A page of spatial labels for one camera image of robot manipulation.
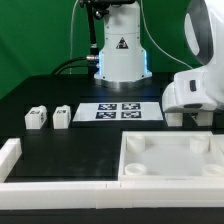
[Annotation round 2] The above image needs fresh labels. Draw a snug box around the white cable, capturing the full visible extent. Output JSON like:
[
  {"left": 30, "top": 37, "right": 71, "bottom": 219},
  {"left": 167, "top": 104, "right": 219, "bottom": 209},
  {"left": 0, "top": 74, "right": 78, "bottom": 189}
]
[{"left": 69, "top": 0, "right": 81, "bottom": 76}]

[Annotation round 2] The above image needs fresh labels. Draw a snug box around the white square tabletop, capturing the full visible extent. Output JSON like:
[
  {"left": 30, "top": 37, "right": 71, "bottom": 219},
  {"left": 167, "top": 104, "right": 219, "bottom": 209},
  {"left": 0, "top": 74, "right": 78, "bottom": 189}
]
[{"left": 118, "top": 131, "right": 224, "bottom": 181}]

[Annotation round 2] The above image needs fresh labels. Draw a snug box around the black cable bundle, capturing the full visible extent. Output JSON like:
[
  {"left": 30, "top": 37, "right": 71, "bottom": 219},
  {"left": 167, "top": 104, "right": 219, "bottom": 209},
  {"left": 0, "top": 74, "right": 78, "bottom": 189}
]
[{"left": 49, "top": 54, "right": 100, "bottom": 76}]

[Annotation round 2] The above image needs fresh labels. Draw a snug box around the white sheet with fiducial markers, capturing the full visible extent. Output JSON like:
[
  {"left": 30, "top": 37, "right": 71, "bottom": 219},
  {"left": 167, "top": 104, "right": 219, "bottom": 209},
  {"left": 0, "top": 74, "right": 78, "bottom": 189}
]
[{"left": 73, "top": 102, "right": 163, "bottom": 122}]

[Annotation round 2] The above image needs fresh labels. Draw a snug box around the white U-shaped obstacle fence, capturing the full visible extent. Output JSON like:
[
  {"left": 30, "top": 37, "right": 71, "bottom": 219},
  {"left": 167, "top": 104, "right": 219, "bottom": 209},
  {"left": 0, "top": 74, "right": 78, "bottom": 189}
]
[{"left": 0, "top": 138, "right": 224, "bottom": 210}]

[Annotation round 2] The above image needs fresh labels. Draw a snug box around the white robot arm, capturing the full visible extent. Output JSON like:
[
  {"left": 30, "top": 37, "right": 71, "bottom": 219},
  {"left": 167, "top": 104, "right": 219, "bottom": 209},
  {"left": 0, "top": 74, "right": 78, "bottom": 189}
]
[{"left": 95, "top": 0, "right": 224, "bottom": 113}]

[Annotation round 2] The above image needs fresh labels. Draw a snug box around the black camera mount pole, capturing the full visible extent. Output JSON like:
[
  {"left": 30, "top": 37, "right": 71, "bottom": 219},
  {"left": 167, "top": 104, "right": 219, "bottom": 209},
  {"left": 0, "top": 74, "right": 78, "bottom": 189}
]
[{"left": 78, "top": 0, "right": 136, "bottom": 55}]

